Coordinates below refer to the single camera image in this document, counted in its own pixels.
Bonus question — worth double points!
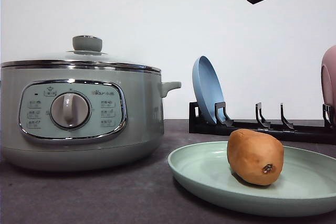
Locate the green electric steamer pot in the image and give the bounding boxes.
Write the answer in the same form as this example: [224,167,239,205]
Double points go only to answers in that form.
[0,60,182,171]

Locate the blue plate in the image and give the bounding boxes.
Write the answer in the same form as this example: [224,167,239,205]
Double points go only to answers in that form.
[192,56,226,123]

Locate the green plate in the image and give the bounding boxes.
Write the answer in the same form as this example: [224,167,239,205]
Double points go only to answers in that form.
[167,141,336,217]

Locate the black dish rack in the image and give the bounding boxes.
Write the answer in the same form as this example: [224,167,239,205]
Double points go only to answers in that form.
[189,102,336,144]

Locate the brown potato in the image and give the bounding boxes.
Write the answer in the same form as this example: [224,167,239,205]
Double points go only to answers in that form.
[227,129,285,186]

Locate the pink plate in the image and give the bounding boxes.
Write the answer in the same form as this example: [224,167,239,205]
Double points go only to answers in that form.
[321,45,336,124]

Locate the glass steamer lid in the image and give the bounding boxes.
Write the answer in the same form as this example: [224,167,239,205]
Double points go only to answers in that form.
[1,35,161,73]

